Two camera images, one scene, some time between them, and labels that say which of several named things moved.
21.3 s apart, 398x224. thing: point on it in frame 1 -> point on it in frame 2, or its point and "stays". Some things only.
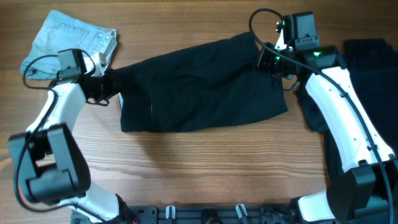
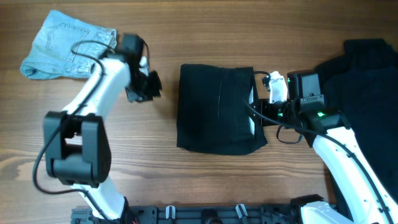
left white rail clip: (170, 212) stays
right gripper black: (265, 61) -> (257, 112)
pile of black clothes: (373, 67) stays
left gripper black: (114, 79) -> (156, 93)
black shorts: (216, 84) -> (213, 110)
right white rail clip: (241, 210) stays
